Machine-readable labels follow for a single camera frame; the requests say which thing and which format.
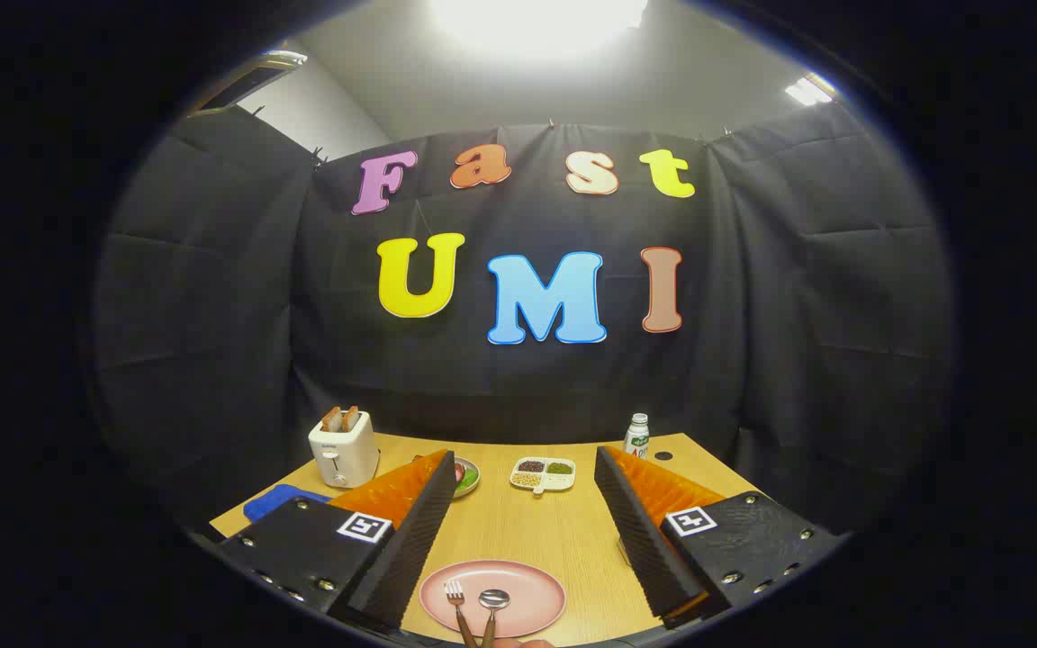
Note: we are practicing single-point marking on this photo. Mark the large ceiling light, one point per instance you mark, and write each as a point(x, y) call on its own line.
point(536, 22)

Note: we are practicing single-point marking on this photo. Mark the toast slice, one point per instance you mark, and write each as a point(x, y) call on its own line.
point(351, 417)
point(331, 418)

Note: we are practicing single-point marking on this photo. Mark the black backdrop cloth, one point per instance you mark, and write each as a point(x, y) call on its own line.
point(752, 315)

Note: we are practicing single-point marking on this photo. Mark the bowl of toy food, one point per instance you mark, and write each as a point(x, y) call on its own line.
point(469, 477)

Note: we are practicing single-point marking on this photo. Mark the framed ceiling panel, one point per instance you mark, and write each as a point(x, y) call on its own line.
point(244, 83)

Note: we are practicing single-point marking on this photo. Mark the pink plate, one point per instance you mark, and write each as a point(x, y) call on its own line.
point(532, 594)

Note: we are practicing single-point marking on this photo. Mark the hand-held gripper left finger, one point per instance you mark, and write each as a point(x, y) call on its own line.
point(415, 540)

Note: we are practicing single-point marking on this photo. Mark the small ceiling light panel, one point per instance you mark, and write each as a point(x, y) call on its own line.
point(808, 91)

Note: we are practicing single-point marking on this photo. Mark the white divided dish of beans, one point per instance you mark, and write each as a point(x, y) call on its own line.
point(543, 481)

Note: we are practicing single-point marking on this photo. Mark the blue cloth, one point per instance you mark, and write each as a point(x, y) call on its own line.
point(271, 501)

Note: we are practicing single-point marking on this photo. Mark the white drink bottle green cap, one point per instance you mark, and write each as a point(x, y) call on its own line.
point(636, 441)

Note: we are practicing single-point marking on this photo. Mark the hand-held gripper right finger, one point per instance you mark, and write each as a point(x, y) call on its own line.
point(644, 540)

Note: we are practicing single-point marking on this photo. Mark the white toaster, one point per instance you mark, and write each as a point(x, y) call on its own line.
point(343, 454)

